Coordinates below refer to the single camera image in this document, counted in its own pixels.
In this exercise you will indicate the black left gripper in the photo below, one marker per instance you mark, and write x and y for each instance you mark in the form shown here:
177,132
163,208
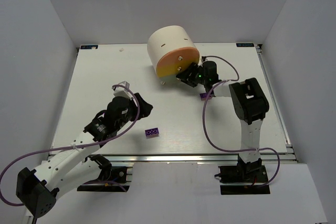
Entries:
135,106

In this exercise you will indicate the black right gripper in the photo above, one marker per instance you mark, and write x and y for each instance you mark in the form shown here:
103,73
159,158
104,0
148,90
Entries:
190,74

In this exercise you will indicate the orange drawer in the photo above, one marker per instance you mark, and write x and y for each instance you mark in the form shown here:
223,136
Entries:
182,52

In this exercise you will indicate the yellow drawer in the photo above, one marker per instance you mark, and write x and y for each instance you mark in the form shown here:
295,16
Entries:
170,69

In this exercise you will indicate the purple lego brick underside up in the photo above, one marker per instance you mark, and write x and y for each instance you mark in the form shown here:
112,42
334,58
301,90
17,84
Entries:
153,132

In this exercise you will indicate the purple lego brick studs up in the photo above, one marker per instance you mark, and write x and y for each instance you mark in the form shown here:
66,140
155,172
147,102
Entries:
204,95

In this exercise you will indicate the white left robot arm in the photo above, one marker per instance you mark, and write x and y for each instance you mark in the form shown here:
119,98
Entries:
40,188

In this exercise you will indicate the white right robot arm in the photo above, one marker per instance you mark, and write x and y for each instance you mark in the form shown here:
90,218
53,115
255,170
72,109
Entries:
249,102

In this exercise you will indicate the white round drawer cabinet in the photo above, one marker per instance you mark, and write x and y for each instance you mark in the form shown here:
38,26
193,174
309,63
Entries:
166,39

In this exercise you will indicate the blue label sticker right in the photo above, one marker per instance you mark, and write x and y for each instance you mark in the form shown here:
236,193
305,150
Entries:
244,44

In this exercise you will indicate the blue label sticker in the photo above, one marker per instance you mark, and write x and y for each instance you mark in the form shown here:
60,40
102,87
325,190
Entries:
88,47
244,44

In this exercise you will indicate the blue label sticker left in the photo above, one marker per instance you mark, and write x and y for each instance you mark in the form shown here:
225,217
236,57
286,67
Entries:
88,47

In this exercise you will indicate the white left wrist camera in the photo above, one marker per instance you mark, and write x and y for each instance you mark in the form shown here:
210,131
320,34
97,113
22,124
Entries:
121,91

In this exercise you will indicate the aluminium table edge rail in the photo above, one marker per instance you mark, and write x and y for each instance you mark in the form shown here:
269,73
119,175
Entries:
271,157

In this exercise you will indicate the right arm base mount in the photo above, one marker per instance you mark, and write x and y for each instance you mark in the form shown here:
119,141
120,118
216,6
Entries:
243,178

